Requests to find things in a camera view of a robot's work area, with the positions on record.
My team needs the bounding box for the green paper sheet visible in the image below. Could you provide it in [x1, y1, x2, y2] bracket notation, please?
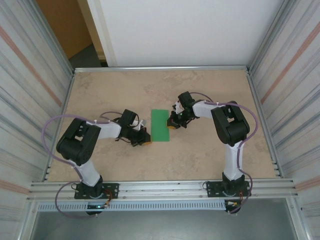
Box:
[150, 108, 171, 143]

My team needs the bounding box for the brown wooden door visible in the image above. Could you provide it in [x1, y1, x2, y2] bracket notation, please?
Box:
[36, 0, 105, 61]

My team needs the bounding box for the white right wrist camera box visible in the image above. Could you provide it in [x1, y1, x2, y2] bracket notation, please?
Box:
[173, 99, 185, 115]

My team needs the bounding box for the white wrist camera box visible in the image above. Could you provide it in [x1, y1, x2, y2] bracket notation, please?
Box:
[135, 119, 149, 131]
[173, 99, 185, 115]

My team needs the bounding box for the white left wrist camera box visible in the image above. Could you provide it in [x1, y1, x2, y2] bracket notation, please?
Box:
[135, 119, 149, 131]

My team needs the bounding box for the aluminium table end rail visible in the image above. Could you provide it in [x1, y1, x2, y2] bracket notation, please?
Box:
[73, 65, 251, 74]

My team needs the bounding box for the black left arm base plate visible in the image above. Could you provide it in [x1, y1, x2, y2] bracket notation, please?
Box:
[74, 182, 120, 200]

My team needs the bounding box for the grey slotted cable duct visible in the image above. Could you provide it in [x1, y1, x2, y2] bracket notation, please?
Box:
[36, 201, 227, 212]

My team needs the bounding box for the aluminium table side rail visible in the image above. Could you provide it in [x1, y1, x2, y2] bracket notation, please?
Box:
[246, 69, 284, 179]
[44, 71, 76, 182]

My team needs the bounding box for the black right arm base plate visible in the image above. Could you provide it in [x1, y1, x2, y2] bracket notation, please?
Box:
[205, 180, 252, 199]

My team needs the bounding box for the white door frame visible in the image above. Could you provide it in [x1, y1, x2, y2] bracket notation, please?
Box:
[86, 0, 118, 68]

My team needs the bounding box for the aluminium corner post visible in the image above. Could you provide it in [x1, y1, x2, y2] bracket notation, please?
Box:
[29, 0, 76, 74]
[246, 0, 293, 73]

